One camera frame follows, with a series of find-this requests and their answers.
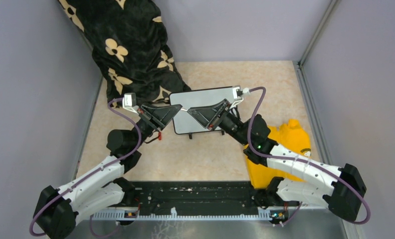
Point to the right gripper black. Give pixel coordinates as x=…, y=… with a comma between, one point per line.
x=208, y=116

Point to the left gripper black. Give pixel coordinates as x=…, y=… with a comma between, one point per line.
x=165, y=113

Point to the white whiteboard black frame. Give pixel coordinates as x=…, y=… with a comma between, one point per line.
x=184, y=123

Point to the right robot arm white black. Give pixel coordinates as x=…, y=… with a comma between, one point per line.
x=303, y=171

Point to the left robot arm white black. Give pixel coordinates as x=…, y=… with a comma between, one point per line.
x=92, y=178

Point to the black floral blanket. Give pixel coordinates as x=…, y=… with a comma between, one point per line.
x=130, y=47

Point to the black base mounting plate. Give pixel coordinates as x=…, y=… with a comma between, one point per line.
x=189, y=199

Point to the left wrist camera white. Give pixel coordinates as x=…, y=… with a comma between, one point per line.
x=129, y=102

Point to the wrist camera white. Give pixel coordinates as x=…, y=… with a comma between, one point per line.
x=237, y=96
x=129, y=102

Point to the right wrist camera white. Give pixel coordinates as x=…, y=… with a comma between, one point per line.
x=237, y=96

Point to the aluminium frame rail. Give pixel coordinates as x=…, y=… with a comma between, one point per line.
x=201, y=200

